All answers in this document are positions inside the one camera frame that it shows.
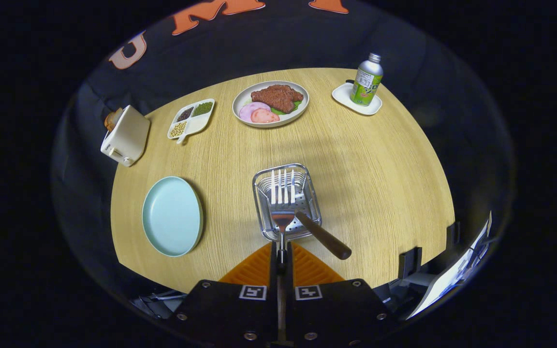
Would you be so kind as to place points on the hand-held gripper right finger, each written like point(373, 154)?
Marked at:
point(289, 278)

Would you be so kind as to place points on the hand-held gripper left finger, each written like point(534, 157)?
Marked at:
point(273, 278)

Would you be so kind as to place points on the silver fork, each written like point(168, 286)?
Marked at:
point(283, 212)

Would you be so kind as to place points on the light blue plate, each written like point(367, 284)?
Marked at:
point(172, 215)

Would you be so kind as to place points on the reddish ham slice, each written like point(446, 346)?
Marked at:
point(265, 117)

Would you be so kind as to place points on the pale pink ham slice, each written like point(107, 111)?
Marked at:
point(249, 110)

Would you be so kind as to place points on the white divided dish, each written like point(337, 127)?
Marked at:
point(200, 123)

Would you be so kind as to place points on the green lettuce leaf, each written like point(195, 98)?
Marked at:
point(298, 105)

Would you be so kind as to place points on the pile of yellow beans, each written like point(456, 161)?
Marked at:
point(178, 129)

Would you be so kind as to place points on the brown steak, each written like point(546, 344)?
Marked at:
point(278, 96)

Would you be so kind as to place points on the round white food plate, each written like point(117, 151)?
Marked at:
point(242, 99)

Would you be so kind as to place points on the pile of green beans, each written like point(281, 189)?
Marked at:
point(202, 108)

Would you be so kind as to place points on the pile of dark beans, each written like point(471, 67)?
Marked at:
point(184, 114)

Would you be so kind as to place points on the small white square coaster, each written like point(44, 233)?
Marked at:
point(344, 94)

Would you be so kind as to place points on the white toaster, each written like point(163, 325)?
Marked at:
point(126, 135)

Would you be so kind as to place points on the silver and green bottle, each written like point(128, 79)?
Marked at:
point(366, 82)

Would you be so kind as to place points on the toasted bread slice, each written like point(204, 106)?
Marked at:
point(112, 119)

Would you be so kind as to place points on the black backdrop cloth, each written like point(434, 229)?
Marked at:
point(259, 48)

